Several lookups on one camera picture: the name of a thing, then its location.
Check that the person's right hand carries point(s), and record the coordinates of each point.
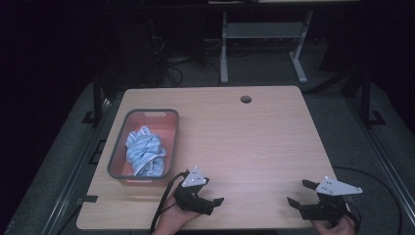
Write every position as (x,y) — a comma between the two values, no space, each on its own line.
(339,228)

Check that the pink plastic basket grey rim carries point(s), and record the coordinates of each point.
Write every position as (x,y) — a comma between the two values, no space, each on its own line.
(119,163)

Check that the light blue cloth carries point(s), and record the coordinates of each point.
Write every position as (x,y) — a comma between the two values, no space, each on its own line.
(145,153)

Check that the black metal post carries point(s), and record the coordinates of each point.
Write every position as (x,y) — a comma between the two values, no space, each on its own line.
(366,98)
(97,98)

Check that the person's left hand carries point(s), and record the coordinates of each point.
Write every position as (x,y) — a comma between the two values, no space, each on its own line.
(173,220)

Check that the grey metal stand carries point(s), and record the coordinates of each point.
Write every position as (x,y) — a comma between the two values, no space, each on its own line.
(264,31)

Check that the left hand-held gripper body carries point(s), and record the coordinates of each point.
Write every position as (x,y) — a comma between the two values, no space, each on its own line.
(192,197)

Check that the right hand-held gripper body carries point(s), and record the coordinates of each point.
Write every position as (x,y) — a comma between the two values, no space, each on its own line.
(323,210)

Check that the aluminium floor rail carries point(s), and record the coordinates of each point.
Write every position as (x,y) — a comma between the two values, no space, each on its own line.
(385,153)
(78,169)

